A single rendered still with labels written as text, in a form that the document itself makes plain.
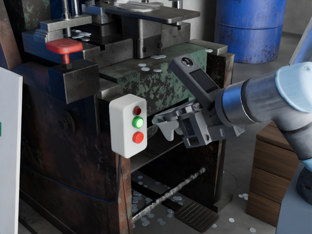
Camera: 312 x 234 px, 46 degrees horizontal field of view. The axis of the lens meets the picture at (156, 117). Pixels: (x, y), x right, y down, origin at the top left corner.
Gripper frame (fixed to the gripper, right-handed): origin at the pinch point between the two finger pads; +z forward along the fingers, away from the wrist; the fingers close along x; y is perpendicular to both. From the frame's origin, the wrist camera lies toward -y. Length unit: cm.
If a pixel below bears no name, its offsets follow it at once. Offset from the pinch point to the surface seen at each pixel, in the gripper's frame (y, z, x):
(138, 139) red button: 3.7, 8.1, -0.3
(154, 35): -19.6, 15.6, 25.4
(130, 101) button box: -5.1, 6.0, -0.1
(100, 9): -32.3, 23.3, 16.8
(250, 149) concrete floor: 41, 51, 98
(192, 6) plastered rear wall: -60, 145, 222
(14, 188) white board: 8, 65, -11
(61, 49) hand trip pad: -20.0, 6.4, -11.5
